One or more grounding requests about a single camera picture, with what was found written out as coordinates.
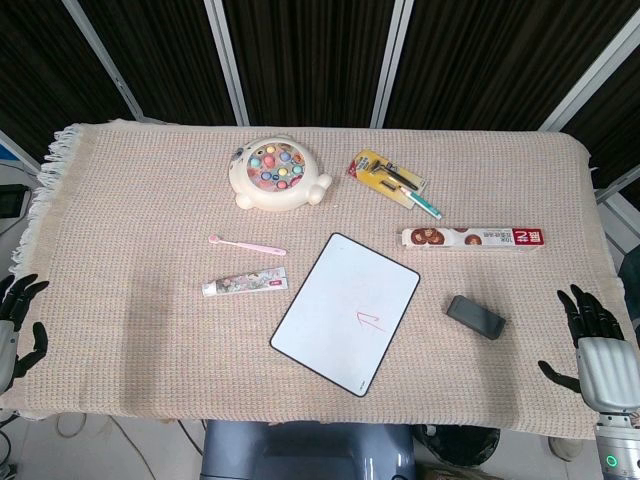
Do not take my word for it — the black electronic device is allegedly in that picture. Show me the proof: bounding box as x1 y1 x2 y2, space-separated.
0 183 30 220

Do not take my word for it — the cream fishing game toy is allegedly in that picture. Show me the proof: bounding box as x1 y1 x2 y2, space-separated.
228 139 333 213

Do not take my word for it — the grey aluminium frame bar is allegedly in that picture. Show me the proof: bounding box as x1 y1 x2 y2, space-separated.
0 128 42 175
593 172 640 204

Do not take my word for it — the floral toothpaste tube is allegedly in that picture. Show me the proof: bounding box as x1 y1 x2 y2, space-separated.
201 266 290 299

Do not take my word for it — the beige shoe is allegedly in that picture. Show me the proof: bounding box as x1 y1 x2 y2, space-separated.
546 434 586 462

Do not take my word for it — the dark grey board eraser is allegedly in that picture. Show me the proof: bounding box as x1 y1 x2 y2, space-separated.
445 294 507 342

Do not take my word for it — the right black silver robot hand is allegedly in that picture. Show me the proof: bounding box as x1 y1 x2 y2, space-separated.
537 283 640 414

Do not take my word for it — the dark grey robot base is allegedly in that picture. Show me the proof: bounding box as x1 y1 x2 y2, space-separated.
199 419 419 480

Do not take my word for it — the white drawing board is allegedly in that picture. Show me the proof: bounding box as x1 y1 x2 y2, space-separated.
269 232 422 399

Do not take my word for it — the long cookie box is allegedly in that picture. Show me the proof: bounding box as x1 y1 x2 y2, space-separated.
397 226 547 254

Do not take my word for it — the black waste bin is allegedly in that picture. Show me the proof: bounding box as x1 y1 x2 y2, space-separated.
413 424 502 474

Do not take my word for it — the yellow razor blister pack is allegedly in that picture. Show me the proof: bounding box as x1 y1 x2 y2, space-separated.
346 149 430 206

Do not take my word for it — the beige waffle tablecloth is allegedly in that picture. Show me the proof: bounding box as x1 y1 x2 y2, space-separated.
8 118 626 442

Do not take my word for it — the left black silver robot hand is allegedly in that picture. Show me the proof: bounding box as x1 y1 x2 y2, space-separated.
0 273 51 396

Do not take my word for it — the pink toothbrush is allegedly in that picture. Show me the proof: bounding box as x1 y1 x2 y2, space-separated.
208 234 288 257

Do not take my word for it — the grey aluminium frame post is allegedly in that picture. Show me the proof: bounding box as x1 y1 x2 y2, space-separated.
370 0 415 129
62 0 151 122
538 22 640 133
202 0 250 127

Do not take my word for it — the teal white marker pen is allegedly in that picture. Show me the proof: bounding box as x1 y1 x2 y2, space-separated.
403 189 444 221

